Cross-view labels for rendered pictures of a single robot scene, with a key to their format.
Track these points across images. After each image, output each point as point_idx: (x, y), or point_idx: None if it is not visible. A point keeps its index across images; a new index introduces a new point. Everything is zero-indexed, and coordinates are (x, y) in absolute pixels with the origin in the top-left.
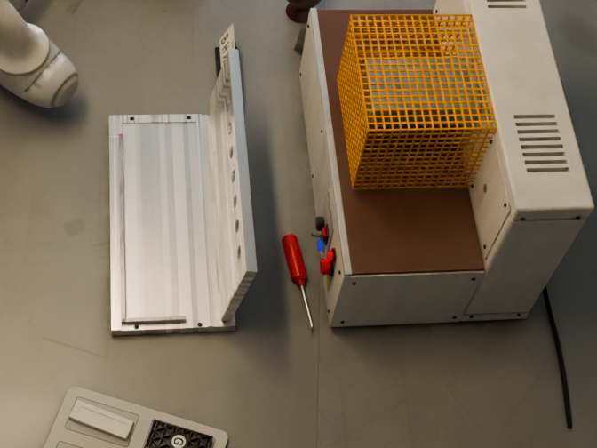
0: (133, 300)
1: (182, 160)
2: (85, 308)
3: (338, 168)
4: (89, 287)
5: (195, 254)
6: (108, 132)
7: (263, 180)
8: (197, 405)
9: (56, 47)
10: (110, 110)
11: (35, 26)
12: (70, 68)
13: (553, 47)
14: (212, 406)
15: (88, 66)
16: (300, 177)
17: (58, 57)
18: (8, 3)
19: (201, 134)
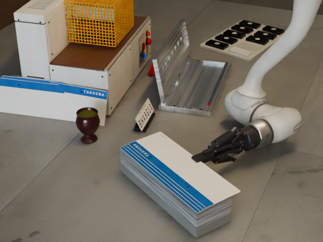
0: (220, 68)
1: (183, 95)
2: (239, 74)
3: (133, 33)
4: (236, 78)
5: (192, 73)
6: (212, 114)
7: (150, 91)
8: (206, 52)
9: (233, 96)
10: (209, 120)
11: (242, 92)
12: (228, 93)
13: None
14: (201, 51)
15: (214, 137)
16: (133, 90)
17: (233, 93)
18: (255, 62)
19: (171, 100)
